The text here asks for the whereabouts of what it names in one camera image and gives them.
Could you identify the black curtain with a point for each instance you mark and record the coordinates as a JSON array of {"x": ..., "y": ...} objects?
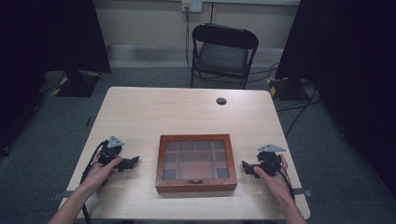
[
  {"x": 37, "y": 46},
  {"x": 348, "y": 62}
]

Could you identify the black stand base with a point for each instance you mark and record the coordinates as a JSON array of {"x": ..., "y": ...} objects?
[
  {"x": 286, "y": 88},
  {"x": 77, "y": 84}
]

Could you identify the black folding chair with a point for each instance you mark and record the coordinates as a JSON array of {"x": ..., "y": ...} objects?
[{"x": 222, "y": 56}]

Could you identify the person's left hand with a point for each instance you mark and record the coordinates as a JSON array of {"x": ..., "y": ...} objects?
[{"x": 98, "y": 174}]

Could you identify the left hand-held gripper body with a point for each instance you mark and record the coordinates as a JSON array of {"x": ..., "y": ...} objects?
[{"x": 109, "y": 152}]

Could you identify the wooden box with glass lid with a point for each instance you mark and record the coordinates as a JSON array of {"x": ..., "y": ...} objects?
[{"x": 196, "y": 163}]

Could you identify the white wall socket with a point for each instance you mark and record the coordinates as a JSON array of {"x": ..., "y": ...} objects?
[{"x": 191, "y": 5}]

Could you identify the person's right hand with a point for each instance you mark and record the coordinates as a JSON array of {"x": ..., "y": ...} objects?
[{"x": 275, "y": 184}]

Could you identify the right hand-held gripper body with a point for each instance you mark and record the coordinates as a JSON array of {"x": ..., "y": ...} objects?
[{"x": 269, "y": 159}]

